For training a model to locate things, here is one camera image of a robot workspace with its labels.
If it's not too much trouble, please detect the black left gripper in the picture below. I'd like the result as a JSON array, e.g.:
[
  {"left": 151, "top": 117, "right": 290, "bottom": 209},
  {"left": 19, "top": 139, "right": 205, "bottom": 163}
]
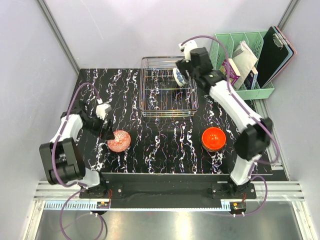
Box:
[{"left": 81, "top": 111, "right": 115, "bottom": 141}]

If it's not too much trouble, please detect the blue white patterned bowl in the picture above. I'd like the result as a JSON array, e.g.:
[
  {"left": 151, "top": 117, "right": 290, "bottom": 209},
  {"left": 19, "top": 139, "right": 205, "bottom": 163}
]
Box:
[{"left": 172, "top": 67, "right": 187, "bottom": 88}]

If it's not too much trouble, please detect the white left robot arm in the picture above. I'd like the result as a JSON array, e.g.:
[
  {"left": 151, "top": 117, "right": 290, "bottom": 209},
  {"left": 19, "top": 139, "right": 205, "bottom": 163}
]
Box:
[{"left": 39, "top": 99, "right": 115, "bottom": 198}]

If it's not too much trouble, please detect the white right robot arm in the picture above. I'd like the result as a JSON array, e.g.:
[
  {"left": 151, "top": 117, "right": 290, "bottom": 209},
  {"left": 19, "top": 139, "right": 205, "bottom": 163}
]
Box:
[{"left": 173, "top": 45, "right": 273, "bottom": 199}]

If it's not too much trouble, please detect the black marble pattern mat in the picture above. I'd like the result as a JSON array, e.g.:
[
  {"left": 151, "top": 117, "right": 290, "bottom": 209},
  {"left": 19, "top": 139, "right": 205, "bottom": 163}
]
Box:
[{"left": 75, "top": 68, "right": 240, "bottom": 174}]

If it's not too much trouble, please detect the purple green book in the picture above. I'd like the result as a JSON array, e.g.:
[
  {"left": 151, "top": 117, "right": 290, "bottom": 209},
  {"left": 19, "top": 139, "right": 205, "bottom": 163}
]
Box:
[{"left": 219, "top": 58, "right": 241, "bottom": 86}]

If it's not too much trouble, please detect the green plastic file organizer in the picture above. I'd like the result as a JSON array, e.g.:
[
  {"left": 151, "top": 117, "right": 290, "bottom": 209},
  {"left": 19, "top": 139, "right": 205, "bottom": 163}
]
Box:
[{"left": 209, "top": 31, "right": 275, "bottom": 100}]

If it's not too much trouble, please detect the white padded envelope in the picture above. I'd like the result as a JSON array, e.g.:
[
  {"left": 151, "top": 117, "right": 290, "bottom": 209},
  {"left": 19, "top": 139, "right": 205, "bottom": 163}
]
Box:
[{"left": 232, "top": 40, "right": 258, "bottom": 91}]

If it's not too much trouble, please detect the dark blue book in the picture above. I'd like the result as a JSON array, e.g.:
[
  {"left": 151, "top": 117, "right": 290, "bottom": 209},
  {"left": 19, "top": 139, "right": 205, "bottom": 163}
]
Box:
[{"left": 244, "top": 67, "right": 258, "bottom": 90}]

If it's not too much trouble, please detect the orange glossy bowl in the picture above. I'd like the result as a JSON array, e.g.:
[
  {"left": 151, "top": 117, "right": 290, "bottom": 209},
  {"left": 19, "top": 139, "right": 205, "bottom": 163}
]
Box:
[{"left": 201, "top": 127, "right": 227, "bottom": 152}]

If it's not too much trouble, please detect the black clipboard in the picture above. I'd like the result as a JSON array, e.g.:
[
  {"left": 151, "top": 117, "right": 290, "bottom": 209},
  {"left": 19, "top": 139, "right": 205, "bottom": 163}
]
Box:
[{"left": 256, "top": 26, "right": 288, "bottom": 88}]

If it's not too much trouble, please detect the pink blue clipboards stack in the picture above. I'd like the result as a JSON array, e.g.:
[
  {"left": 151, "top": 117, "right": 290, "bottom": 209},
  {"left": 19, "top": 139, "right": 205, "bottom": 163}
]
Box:
[{"left": 270, "top": 26, "right": 297, "bottom": 80}]

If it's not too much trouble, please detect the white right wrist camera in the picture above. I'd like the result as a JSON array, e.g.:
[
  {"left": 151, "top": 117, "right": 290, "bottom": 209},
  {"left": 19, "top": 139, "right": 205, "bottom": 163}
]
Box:
[{"left": 178, "top": 40, "right": 198, "bottom": 63}]

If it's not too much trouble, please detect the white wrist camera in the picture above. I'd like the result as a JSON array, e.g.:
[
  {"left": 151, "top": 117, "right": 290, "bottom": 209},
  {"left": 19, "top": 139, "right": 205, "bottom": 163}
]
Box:
[
  {"left": 95, "top": 98, "right": 112, "bottom": 120},
  {"left": 178, "top": 40, "right": 198, "bottom": 63}
]

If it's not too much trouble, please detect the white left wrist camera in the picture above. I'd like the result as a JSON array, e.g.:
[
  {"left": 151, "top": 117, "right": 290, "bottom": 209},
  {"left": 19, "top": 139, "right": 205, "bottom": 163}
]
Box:
[{"left": 95, "top": 98, "right": 112, "bottom": 120}]

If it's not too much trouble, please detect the chrome wire dish rack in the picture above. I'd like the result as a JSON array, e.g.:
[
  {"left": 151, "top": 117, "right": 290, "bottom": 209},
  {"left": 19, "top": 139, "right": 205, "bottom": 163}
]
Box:
[{"left": 139, "top": 56, "right": 199, "bottom": 118}]

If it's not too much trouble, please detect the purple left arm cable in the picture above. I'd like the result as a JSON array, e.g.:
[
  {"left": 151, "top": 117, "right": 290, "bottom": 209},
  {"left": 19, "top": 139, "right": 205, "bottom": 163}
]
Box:
[{"left": 51, "top": 82, "right": 108, "bottom": 240}]

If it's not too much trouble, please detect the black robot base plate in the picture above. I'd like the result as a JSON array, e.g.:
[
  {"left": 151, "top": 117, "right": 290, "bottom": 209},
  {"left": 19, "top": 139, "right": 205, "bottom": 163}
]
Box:
[{"left": 80, "top": 173, "right": 257, "bottom": 210}]

